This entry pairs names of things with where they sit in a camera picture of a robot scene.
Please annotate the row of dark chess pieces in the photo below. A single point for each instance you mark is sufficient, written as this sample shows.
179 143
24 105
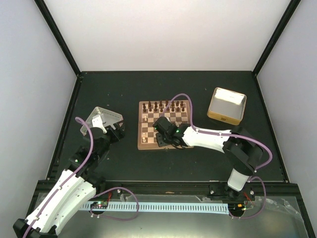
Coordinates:
178 105

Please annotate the small circuit board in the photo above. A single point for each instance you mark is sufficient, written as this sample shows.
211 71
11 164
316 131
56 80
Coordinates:
99 205

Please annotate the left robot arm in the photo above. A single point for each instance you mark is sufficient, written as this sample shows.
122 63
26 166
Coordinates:
77 184

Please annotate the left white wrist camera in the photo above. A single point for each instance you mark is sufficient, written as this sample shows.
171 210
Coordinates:
98 123

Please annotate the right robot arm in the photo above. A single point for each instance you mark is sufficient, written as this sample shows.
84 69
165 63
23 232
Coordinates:
243 154

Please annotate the white slotted cable duct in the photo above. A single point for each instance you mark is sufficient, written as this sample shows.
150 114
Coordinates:
168 207

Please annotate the gold metal tin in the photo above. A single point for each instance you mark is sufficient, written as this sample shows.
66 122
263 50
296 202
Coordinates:
227 106

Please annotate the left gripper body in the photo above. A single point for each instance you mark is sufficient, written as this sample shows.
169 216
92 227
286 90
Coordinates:
115 137

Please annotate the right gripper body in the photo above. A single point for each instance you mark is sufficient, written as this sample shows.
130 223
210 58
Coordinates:
162 142

